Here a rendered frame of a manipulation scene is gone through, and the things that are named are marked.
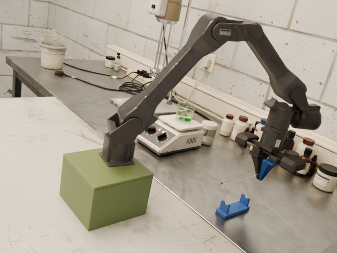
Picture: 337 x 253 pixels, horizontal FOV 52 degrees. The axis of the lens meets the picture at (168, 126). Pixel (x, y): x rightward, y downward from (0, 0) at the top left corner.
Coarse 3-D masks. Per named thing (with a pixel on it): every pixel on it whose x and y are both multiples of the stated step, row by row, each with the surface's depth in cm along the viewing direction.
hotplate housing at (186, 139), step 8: (160, 120) 124; (168, 128) 119; (176, 136) 114; (184, 136) 116; (192, 136) 119; (200, 136) 122; (144, 144) 117; (152, 144) 114; (168, 144) 113; (176, 144) 115; (184, 144) 118; (192, 144) 121; (200, 144) 124; (160, 152) 112; (168, 152) 115
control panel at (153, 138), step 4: (152, 124) 121; (156, 124) 121; (156, 128) 120; (160, 128) 119; (144, 132) 119; (156, 132) 118; (160, 132) 117; (168, 132) 117; (144, 136) 118; (148, 136) 117; (152, 136) 117; (156, 136) 116; (168, 136) 115; (172, 136) 115; (148, 140) 116; (152, 140) 115; (156, 140) 115; (164, 140) 114; (168, 140) 114; (156, 144) 113; (160, 144) 113
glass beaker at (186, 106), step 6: (180, 96) 122; (186, 96) 123; (180, 102) 119; (186, 102) 118; (192, 102) 118; (180, 108) 119; (186, 108) 118; (192, 108) 119; (180, 114) 120; (186, 114) 119; (192, 114) 120; (180, 120) 120; (186, 120) 120
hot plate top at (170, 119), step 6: (174, 114) 127; (162, 120) 121; (168, 120) 120; (174, 120) 121; (192, 120) 125; (174, 126) 117; (180, 126) 117; (186, 126) 118; (192, 126) 119; (198, 126) 120
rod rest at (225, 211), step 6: (240, 198) 93; (246, 198) 92; (222, 204) 88; (228, 204) 86; (234, 204) 92; (240, 204) 93; (246, 204) 92; (216, 210) 88; (222, 210) 88; (228, 210) 87; (234, 210) 89; (240, 210) 90; (246, 210) 92; (222, 216) 87; (228, 216) 87
